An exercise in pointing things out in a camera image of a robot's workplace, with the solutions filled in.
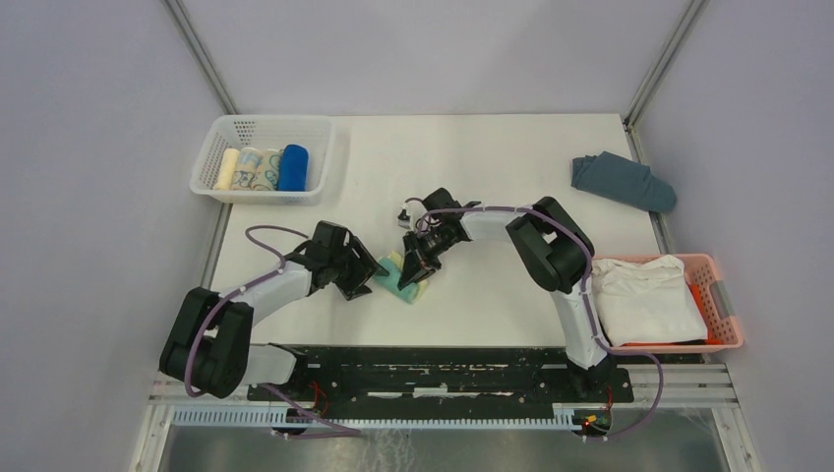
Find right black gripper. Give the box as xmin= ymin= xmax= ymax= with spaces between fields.
xmin=400 ymin=223 xmax=454 ymax=291

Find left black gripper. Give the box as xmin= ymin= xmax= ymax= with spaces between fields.
xmin=328 ymin=237 xmax=387 ymax=301

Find green yellow towel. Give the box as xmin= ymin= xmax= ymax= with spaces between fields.
xmin=372 ymin=250 xmax=433 ymax=306

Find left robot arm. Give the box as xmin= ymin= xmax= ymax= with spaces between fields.
xmin=158 ymin=220 xmax=388 ymax=400

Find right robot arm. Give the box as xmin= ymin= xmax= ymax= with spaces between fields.
xmin=396 ymin=188 xmax=616 ymax=401

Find patterned rolled towel right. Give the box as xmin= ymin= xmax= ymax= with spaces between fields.
xmin=252 ymin=149 xmax=282 ymax=192

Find patterned rolled towel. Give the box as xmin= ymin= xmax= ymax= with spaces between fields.
xmin=252 ymin=149 xmax=282 ymax=192
xmin=231 ymin=147 xmax=263 ymax=191

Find patterned rolled towel left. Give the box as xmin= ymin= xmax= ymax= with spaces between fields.
xmin=231 ymin=147 xmax=263 ymax=191

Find cream rolled towel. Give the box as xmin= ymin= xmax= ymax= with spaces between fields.
xmin=212 ymin=148 xmax=240 ymax=191

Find white plastic basket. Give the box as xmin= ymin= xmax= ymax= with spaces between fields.
xmin=190 ymin=115 xmax=336 ymax=206

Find grey blue towel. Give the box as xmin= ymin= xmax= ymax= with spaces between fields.
xmin=570 ymin=151 xmax=677 ymax=213

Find white cloth in pink basket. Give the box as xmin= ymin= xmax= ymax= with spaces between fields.
xmin=591 ymin=255 xmax=708 ymax=347

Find orange item in basket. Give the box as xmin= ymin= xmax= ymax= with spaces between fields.
xmin=687 ymin=283 xmax=724 ymax=345

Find pink plastic basket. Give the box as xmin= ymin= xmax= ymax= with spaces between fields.
xmin=594 ymin=254 xmax=744 ymax=354

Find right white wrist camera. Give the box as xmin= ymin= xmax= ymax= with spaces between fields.
xmin=396 ymin=203 xmax=415 ymax=231

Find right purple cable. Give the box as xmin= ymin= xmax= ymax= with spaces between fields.
xmin=402 ymin=197 xmax=666 ymax=443

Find purple cable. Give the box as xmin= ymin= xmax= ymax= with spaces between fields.
xmin=402 ymin=197 xmax=666 ymax=443
xmin=183 ymin=224 xmax=363 ymax=439

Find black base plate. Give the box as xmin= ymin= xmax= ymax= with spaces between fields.
xmin=247 ymin=343 xmax=705 ymax=422

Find white cable duct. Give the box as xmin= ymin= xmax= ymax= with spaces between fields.
xmin=171 ymin=405 xmax=581 ymax=432

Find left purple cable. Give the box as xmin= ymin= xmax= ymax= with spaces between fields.
xmin=183 ymin=224 xmax=363 ymax=439

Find aluminium frame rails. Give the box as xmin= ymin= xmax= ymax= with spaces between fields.
xmin=127 ymin=364 xmax=760 ymax=471

